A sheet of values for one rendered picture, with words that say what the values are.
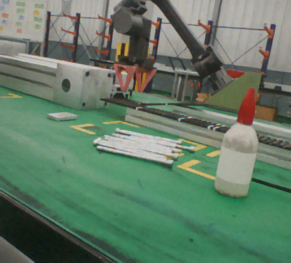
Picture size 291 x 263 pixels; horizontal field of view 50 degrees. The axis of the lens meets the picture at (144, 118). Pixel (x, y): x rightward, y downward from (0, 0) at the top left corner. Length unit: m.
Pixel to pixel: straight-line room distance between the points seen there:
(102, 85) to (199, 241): 0.55
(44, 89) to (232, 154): 0.56
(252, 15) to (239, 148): 8.50
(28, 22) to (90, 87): 5.97
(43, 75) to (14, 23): 6.05
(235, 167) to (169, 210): 0.09
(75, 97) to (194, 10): 8.82
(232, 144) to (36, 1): 6.37
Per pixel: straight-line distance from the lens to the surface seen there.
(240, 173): 0.35
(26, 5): 6.74
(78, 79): 0.72
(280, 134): 0.72
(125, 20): 0.83
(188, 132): 0.59
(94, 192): 0.31
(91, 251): 0.24
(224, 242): 0.27
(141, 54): 0.89
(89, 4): 11.95
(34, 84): 0.84
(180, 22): 1.32
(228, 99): 1.24
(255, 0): 8.89
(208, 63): 1.30
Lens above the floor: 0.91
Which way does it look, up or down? 10 degrees down
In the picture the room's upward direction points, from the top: 9 degrees clockwise
